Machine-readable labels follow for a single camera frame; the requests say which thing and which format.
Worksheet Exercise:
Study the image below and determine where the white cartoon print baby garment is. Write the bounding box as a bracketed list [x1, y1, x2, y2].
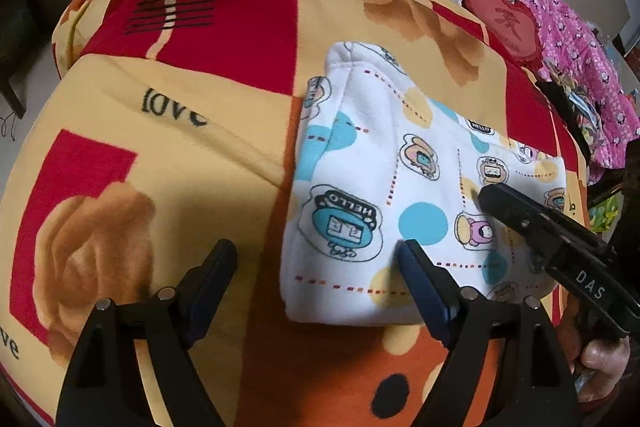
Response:
[280, 42, 584, 326]

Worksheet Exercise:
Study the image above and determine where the colourful clothes pile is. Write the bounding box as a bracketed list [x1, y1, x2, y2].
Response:
[546, 60, 604, 157]

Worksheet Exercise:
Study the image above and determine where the person's right hand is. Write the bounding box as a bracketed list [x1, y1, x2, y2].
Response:
[556, 310, 630, 403]

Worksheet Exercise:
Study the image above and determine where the black garment on bed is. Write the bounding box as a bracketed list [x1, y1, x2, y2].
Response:
[536, 77, 591, 162]

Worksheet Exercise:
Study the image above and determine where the pink patterned quilt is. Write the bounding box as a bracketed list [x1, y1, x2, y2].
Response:
[518, 0, 639, 184]

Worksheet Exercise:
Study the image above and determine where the red heart cushion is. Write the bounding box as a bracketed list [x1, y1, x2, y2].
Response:
[462, 0, 542, 72]

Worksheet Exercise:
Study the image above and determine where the red yellow orange fleece blanket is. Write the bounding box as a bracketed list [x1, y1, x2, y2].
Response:
[1, 0, 586, 426]

